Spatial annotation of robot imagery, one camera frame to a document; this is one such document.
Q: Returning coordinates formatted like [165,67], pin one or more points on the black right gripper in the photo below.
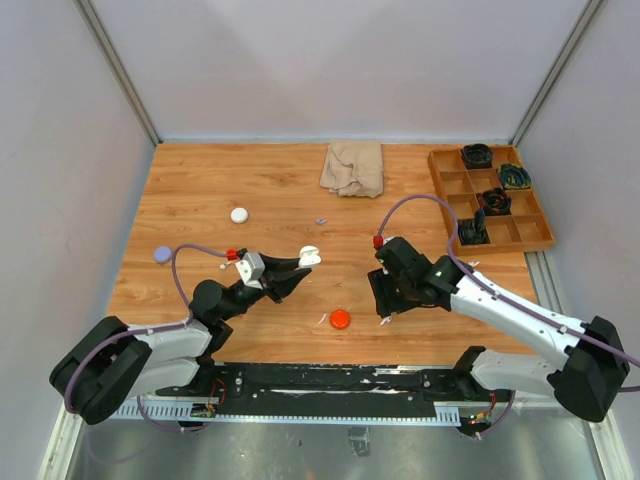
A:
[386,303]

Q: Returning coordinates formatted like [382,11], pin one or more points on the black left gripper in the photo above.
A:
[279,285]

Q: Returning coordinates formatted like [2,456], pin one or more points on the white charging case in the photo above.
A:
[309,256]
[239,215]

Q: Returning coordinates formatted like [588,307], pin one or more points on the orange earbud charging case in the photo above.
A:
[340,319]

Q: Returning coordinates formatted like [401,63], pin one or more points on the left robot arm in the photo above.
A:
[115,361]

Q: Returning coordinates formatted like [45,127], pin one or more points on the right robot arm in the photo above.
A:
[581,365]

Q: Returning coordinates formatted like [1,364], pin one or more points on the purple charging case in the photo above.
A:
[162,254]

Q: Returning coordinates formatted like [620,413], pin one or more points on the dark green rolled sock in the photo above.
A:
[473,231]

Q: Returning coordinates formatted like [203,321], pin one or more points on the black orange rolled sock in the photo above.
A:
[495,202]

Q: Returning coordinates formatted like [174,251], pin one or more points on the beige cloth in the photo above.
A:
[353,169]

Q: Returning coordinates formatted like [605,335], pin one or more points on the wooden compartment tray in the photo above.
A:
[525,230]

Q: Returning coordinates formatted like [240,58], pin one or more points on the blue yellow rolled sock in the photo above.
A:
[513,177]

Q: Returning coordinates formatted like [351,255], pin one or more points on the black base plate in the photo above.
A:
[343,392]

